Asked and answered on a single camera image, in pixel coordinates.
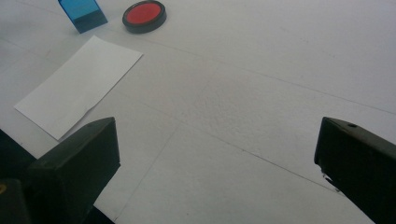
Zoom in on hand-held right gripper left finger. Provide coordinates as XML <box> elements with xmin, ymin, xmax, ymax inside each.
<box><xmin>25</xmin><ymin>117</ymin><xmax>121</xmax><ymax>224</ymax></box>

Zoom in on round black red ink pad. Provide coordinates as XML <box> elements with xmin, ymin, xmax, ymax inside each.
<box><xmin>121</xmin><ymin>0</ymin><xmax>167</xmax><ymax>35</ymax></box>

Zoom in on blue transparent stamp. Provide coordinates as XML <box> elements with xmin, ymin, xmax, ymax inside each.
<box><xmin>57</xmin><ymin>0</ymin><xmax>109</xmax><ymax>35</ymax></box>

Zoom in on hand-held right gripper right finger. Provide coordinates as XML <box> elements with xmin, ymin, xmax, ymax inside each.
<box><xmin>314</xmin><ymin>116</ymin><xmax>396</xmax><ymax>224</ymax></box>

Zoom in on white paper sheet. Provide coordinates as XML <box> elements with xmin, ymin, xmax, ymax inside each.
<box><xmin>13</xmin><ymin>35</ymin><xmax>144</xmax><ymax>141</ymax></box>

